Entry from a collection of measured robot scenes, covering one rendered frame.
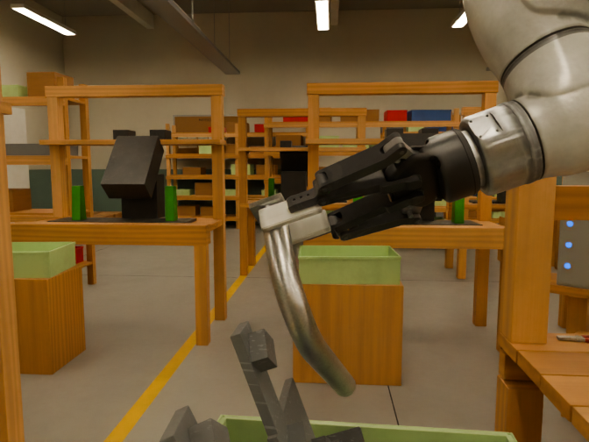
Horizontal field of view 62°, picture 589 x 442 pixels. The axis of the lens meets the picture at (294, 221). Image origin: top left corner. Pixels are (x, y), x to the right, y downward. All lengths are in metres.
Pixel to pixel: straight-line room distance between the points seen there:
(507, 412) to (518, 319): 0.25
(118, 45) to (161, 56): 0.99
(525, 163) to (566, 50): 0.12
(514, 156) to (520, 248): 0.82
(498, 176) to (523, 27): 0.16
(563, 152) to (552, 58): 0.10
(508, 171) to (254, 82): 10.72
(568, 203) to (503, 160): 0.94
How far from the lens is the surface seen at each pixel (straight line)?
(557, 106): 0.55
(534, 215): 1.34
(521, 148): 0.54
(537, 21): 0.60
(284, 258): 0.52
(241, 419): 0.78
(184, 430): 0.40
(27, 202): 6.15
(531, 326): 1.40
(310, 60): 11.15
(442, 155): 0.53
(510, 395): 1.45
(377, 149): 0.52
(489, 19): 0.63
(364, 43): 11.24
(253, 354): 0.55
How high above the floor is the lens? 1.33
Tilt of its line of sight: 6 degrees down
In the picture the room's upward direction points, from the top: straight up
